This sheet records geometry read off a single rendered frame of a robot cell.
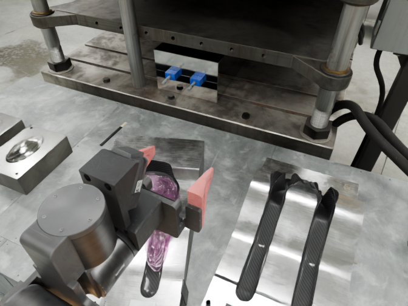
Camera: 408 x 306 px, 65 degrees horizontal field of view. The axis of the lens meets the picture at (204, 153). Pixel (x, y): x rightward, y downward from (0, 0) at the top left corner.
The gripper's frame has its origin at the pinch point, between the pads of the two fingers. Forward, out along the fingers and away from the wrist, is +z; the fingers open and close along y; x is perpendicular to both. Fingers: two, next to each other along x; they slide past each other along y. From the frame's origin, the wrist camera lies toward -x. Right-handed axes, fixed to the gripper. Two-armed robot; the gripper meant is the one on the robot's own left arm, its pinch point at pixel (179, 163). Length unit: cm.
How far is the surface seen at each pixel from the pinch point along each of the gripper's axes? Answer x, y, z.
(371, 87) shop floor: 117, -36, 259
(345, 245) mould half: 29.3, -28.3, 19.7
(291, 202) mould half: 26.9, -14.9, 23.7
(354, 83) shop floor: 117, -22, 259
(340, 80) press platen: 16, -15, 66
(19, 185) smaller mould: 36, 55, 2
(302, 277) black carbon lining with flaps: 32.0, -22.1, 10.0
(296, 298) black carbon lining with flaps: 31.7, -22.2, 4.9
